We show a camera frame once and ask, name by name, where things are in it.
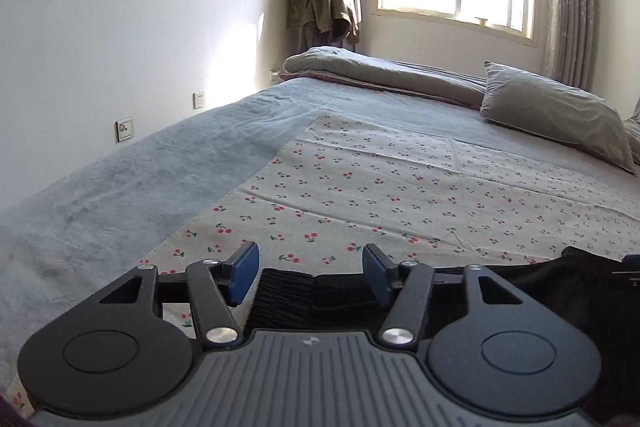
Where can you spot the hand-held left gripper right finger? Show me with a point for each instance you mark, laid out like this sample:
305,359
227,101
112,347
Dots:
375,274

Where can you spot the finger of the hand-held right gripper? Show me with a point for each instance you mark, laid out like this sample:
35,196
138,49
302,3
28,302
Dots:
631,264

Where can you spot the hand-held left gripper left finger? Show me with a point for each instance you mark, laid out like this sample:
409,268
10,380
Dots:
244,272

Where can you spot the black pants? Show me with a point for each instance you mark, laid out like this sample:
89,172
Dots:
575,302

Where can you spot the cherry print bed sheet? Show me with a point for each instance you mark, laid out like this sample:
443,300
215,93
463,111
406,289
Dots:
425,187

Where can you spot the crumpled grey quilt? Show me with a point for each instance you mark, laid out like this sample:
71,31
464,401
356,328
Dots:
634,137

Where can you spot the grey pillow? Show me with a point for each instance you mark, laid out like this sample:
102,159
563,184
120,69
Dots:
555,112

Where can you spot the folded grey quilt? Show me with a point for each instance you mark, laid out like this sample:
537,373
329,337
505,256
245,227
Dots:
380,72

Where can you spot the white wall socket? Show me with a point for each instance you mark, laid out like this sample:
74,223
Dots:
199,100
125,129

